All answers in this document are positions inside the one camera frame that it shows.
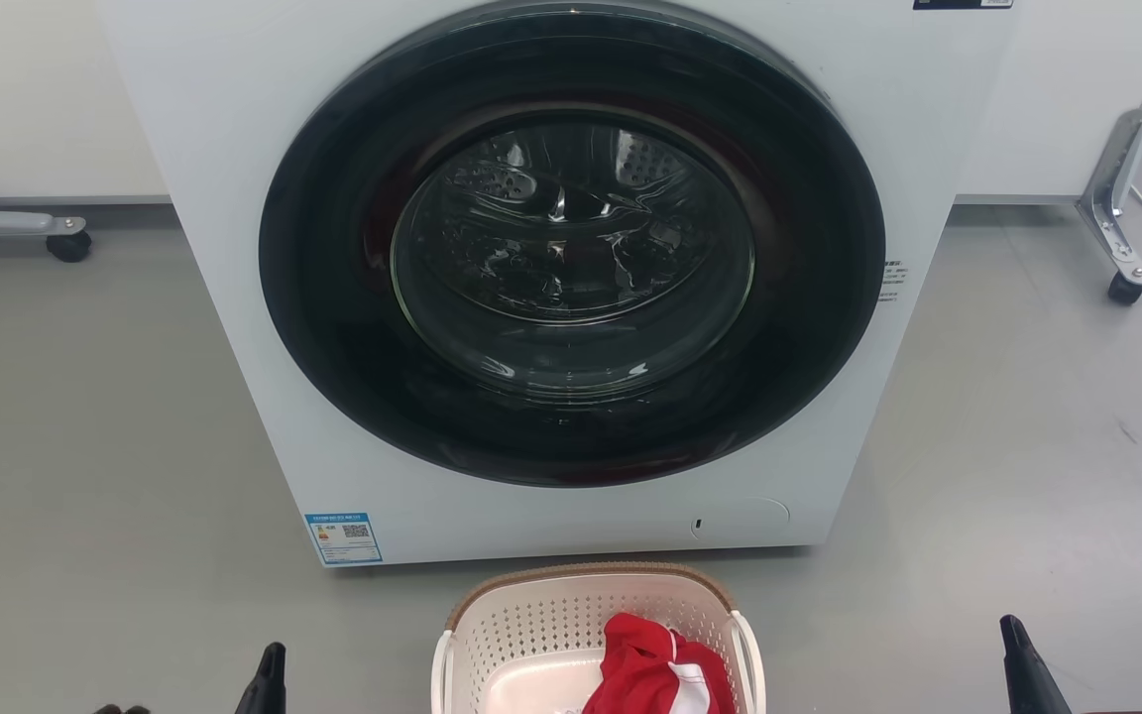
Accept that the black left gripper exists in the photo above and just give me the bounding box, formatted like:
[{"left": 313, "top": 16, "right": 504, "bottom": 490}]
[{"left": 92, "top": 642, "right": 287, "bottom": 714}]

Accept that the cream perforated laundry basket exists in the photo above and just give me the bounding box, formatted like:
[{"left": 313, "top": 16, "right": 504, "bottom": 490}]
[{"left": 430, "top": 562, "right": 768, "bottom": 714}]

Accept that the blue energy label sticker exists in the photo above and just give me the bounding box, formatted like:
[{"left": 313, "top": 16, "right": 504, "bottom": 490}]
[{"left": 304, "top": 512, "right": 384, "bottom": 566}]

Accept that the round black washing machine door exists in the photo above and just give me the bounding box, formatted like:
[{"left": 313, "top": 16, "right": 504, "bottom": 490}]
[{"left": 259, "top": 2, "right": 887, "bottom": 489}]

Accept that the red and white garment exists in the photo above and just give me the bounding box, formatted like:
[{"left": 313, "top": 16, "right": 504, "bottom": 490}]
[{"left": 581, "top": 612, "right": 739, "bottom": 714}]

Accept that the white front-load washing machine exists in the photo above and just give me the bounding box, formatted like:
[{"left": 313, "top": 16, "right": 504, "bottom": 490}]
[{"left": 100, "top": 0, "right": 1024, "bottom": 568}]

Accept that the silver metal frame leg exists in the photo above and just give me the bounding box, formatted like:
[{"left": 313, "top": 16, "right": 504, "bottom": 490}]
[{"left": 1077, "top": 0, "right": 1142, "bottom": 285}]

